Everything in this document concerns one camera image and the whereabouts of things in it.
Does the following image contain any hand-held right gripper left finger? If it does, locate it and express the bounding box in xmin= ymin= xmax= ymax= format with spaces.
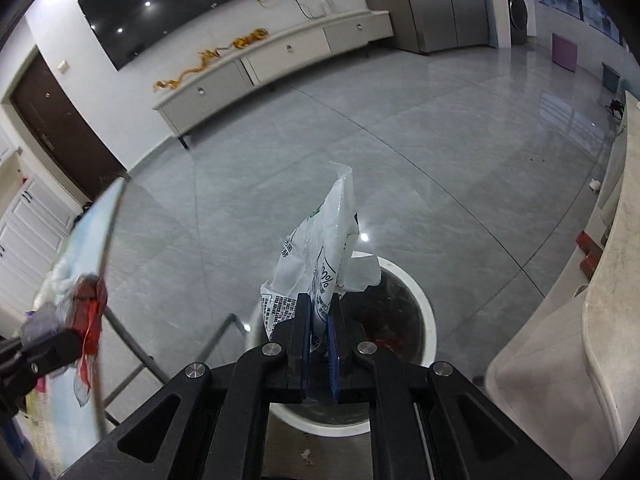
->
xmin=60 ymin=292 xmax=313 ymax=480

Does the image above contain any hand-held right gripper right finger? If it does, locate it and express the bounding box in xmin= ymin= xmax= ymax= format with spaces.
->
xmin=325 ymin=294 xmax=571 ymax=480

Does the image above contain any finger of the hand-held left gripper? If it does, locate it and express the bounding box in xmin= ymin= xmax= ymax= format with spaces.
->
xmin=21 ymin=328 xmax=83 ymax=377

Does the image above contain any purple plastic bag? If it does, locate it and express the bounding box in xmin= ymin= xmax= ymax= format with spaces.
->
xmin=21 ymin=305 xmax=68 ymax=346

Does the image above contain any red and clear wrapper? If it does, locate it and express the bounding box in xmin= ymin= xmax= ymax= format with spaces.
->
xmin=65 ymin=272 xmax=109 ymax=407

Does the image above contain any white printed plastic package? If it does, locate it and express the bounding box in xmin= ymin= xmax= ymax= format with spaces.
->
xmin=260 ymin=161 xmax=382 ymax=353

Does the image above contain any white round trash bin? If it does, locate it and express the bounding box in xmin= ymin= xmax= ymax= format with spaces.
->
xmin=245 ymin=251 xmax=438 ymax=437

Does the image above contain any white panelled cabinet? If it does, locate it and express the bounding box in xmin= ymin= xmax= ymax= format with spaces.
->
xmin=0 ymin=160 xmax=86 ymax=321

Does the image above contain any landscape print glass table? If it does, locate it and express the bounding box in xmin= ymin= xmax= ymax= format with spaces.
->
xmin=0 ymin=177 xmax=248 ymax=480

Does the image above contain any dark brown door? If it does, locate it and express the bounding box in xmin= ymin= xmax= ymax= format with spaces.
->
xmin=10 ymin=55 xmax=131 ymax=201

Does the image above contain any long white TV cabinet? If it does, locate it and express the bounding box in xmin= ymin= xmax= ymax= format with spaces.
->
xmin=152 ymin=9 xmax=393 ymax=150

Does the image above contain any white marble counter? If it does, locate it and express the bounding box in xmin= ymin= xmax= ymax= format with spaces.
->
xmin=485 ymin=91 xmax=640 ymax=456

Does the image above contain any golden dragon ornament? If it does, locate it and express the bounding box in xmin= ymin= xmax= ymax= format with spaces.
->
xmin=153 ymin=27 xmax=269 ymax=92

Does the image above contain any silver refrigerator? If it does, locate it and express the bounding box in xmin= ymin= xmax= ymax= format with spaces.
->
xmin=397 ymin=0 xmax=491 ymax=55

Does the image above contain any purple stool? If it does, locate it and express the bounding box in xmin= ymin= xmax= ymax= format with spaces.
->
xmin=551 ymin=32 xmax=579 ymax=72

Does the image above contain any grey washing machine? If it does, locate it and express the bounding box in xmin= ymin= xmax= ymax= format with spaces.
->
xmin=509 ymin=0 xmax=532 ymax=46

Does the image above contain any blue-grey bin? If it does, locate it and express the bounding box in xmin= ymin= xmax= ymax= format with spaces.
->
xmin=601 ymin=62 xmax=622 ymax=93

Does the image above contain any black wall television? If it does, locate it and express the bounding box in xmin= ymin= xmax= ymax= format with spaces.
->
xmin=76 ymin=0 xmax=316 ymax=72

